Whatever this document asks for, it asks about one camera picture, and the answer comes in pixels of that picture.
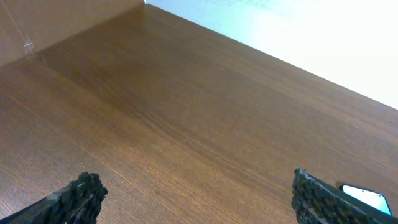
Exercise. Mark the blue Galaxy smartphone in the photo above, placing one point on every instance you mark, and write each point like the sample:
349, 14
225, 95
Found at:
369, 197

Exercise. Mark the left brown wooden side panel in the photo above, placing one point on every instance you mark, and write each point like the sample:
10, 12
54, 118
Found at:
28, 26

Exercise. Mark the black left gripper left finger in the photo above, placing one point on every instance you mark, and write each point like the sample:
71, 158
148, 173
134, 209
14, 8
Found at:
79, 202

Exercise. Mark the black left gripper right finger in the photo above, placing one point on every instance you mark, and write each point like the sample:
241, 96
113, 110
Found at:
315, 201

